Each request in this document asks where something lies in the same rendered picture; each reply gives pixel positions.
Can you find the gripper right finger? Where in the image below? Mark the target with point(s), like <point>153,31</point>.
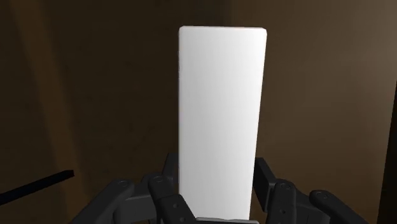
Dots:
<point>285,201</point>

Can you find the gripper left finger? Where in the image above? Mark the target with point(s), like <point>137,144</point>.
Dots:
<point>161,198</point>

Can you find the white rectangular box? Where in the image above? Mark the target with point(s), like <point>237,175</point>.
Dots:
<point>219,124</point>

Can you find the black thin bar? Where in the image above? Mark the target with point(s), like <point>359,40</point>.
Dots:
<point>37,185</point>

